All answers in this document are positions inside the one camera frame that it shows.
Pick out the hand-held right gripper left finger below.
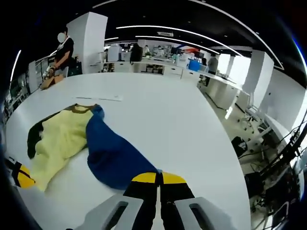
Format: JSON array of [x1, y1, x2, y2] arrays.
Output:
[[76, 171, 161, 230]]

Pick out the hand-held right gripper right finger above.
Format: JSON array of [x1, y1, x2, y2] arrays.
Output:
[[160, 171, 233, 230]]

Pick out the yellow blue black garment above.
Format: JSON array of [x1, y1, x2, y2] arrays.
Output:
[[27, 103, 164, 192]]

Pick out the black printed bag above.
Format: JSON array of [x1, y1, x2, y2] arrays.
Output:
[[231, 136, 249, 159]]

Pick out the brown cardboard box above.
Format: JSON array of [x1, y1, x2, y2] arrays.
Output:
[[39, 74, 65, 91]]

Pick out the white office chair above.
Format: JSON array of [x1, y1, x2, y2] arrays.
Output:
[[236, 105, 273, 144]]

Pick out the ceiling light strip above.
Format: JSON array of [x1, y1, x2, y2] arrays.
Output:
[[135, 35, 213, 53], [11, 49, 22, 82], [116, 25, 221, 55]]

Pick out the white table hatch cover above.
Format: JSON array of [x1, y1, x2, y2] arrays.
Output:
[[97, 94, 124, 102]]

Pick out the row of white counters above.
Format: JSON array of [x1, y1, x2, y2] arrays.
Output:
[[90, 59, 243, 110]]

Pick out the blue bin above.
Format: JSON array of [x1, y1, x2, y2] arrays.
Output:
[[187, 59, 201, 71]]

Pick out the white square pillar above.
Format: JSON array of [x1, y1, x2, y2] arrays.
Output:
[[66, 11, 108, 75], [241, 51, 274, 110]]

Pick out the black stand with cables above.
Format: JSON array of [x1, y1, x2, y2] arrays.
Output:
[[239, 119, 307, 230]]

